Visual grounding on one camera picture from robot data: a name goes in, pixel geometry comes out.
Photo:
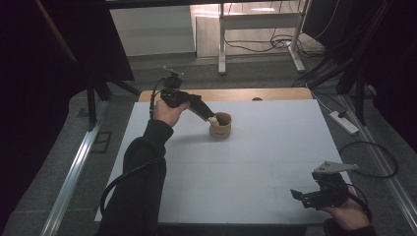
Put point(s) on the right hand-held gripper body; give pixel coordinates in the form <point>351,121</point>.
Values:
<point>331,193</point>

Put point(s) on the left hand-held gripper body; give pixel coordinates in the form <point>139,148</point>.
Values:
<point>175,95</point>

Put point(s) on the wooden cup with small figurine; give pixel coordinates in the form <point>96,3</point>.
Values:
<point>221,131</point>

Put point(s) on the person's left hand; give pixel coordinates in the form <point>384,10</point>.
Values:
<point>165,113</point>

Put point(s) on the person's right hand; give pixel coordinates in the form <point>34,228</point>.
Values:
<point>350,214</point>

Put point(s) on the wooden table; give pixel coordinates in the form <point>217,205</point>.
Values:
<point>236,94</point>

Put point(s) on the white table cover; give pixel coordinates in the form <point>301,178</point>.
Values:
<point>246,164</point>

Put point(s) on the white power strip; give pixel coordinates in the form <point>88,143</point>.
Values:
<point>344,124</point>

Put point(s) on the black plug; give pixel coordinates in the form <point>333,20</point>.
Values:
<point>342,114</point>

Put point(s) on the black metal stand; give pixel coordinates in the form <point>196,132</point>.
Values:
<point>360,98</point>
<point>91,105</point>

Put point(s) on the dark floor socket cover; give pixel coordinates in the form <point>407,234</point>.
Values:
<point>101,142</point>

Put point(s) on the black curtain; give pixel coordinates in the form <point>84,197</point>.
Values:
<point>49,49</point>

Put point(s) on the white desk frame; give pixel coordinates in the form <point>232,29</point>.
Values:
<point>222,49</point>

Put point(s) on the aluminium floor rail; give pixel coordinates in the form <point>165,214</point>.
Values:
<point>383,160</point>
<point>73,177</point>

